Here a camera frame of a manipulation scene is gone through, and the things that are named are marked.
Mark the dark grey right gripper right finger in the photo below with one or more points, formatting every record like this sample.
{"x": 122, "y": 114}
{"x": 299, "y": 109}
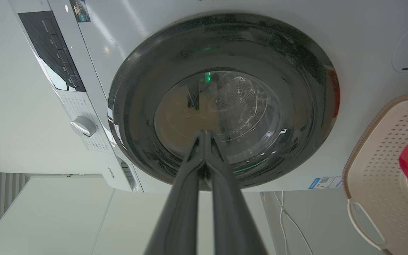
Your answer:
{"x": 230, "y": 212}

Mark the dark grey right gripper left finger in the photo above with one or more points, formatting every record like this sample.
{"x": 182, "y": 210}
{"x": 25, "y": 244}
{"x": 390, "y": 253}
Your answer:
{"x": 179, "y": 209}

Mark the beige perforated laundry basket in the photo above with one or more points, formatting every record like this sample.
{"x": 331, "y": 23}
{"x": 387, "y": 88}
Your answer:
{"x": 384, "y": 177}

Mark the round dark glass washer door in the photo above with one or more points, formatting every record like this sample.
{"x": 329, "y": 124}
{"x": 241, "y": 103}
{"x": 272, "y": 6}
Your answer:
{"x": 221, "y": 99}

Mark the silver washer control dial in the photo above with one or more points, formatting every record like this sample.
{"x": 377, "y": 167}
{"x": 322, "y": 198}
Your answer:
{"x": 83, "y": 126}

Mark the white front-load washing machine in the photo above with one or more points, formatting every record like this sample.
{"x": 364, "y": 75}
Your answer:
{"x": 126, "y": 46}

